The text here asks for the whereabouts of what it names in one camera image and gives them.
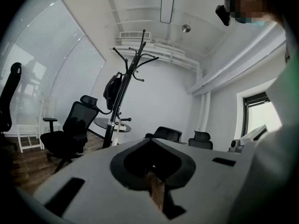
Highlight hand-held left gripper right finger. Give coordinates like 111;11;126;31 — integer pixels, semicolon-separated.
151;138;197;188

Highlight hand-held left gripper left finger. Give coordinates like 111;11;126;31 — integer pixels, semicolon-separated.
109;138;154;191

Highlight black umbrella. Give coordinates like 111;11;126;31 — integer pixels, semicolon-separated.
103;72;124;111

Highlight black metal coat stand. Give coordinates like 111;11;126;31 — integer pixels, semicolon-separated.
93;29;160;149

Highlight white box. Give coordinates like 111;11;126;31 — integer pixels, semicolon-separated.
112;121;128;132

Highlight round glass side table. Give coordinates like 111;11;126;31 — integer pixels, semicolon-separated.
93;117;132;147

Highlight small grey desk device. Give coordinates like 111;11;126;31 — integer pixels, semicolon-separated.
228;139;242;153

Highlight black mesh office chair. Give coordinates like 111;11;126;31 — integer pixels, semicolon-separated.
40;95;99;174

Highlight white computer monitor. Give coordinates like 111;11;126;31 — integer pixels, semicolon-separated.
239;124;268;147

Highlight person's torso in white clothing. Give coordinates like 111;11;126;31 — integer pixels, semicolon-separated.
227;13;299;224

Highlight dark framed window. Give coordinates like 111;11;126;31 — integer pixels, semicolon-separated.
242;91;284;138

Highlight white wooden chair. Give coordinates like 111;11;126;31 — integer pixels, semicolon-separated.
15;96;58;154

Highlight narrow white window blind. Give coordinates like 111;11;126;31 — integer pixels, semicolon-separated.
50;35;107;130

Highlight white ceiling pipes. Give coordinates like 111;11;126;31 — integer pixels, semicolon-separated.
109;37;204;79

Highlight white air vent grille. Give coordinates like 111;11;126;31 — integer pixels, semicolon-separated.
119;31;151;40

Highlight large white window blind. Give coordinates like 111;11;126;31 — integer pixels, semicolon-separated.
1;0;85;135

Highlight long ceiling light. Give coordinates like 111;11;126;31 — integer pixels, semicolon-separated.
159;0;177;24

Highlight person's head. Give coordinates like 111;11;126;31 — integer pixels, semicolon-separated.
224;0;285;25

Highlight white vertical wall pipes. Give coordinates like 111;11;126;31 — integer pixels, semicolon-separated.
197;91;212;133

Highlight black head-worn camera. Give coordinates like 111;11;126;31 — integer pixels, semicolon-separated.
215;4;231;27

